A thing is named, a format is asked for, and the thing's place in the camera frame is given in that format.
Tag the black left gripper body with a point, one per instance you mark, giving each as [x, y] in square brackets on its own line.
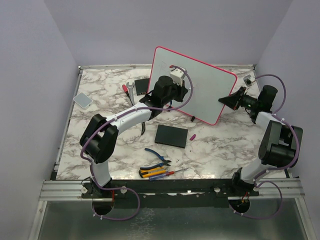
[176, 92]

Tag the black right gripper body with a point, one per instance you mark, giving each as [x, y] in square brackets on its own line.
[247, 101]

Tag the pink framed whiteboard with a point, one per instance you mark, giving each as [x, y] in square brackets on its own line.
[210, 83]

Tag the pink marker cap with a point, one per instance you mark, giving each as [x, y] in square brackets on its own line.
[192, 137]

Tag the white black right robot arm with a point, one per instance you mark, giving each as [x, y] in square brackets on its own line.
[280, 145]

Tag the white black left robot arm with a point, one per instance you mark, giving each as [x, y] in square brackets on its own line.
[100, 136]

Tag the red blue screwdriver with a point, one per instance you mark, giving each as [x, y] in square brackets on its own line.
[166, 174]

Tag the yellow black utility knife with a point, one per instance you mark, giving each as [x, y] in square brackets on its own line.
[151, 172]

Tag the small white square box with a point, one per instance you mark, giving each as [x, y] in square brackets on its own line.
[82, 100]

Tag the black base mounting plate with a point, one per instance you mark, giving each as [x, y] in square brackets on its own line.
[183, 193]

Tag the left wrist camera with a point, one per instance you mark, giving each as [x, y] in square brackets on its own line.
[177, 75]

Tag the black rear network switch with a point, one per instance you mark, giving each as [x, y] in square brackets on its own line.
[141, 86]

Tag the black flat network switch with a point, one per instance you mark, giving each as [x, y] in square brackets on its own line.
[171, 136]

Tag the black handled wire stripper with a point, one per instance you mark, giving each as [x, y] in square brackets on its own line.
[143, 128]

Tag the red handled wrench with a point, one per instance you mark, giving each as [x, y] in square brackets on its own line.
[128, 89]

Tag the blue handled cutting pliers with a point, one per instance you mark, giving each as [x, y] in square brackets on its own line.
[162, 158]

